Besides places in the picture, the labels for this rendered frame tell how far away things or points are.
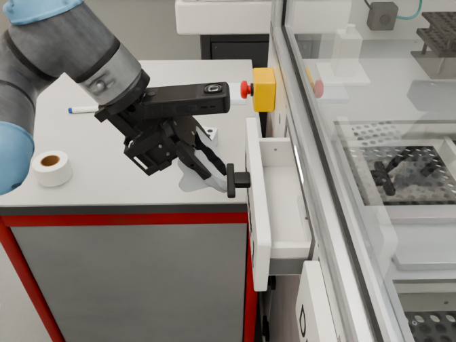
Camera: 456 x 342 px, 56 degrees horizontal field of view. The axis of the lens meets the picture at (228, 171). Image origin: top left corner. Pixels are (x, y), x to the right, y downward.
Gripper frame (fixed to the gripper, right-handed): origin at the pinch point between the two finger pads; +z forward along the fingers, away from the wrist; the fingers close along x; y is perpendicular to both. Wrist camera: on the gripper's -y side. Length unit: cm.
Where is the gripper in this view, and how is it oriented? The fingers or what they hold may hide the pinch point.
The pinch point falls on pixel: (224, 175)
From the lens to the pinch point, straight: 65.3
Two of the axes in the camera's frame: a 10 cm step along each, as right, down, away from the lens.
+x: 0.2, 6.5, -7.6
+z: 5.7, 6.2, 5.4
